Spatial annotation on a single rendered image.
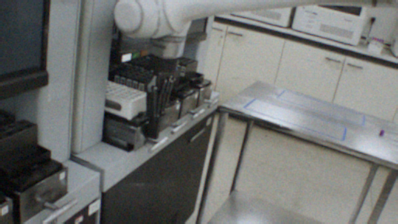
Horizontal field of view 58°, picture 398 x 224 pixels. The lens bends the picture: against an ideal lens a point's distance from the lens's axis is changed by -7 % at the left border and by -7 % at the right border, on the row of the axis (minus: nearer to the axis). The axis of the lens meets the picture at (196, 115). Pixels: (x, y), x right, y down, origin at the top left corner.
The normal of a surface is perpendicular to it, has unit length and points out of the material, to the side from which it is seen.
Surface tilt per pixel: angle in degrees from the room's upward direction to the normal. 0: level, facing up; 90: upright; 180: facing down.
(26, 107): 90
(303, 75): 90
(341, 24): 90
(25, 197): 90
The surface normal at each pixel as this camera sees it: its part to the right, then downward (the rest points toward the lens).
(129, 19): -0.47, 0.29
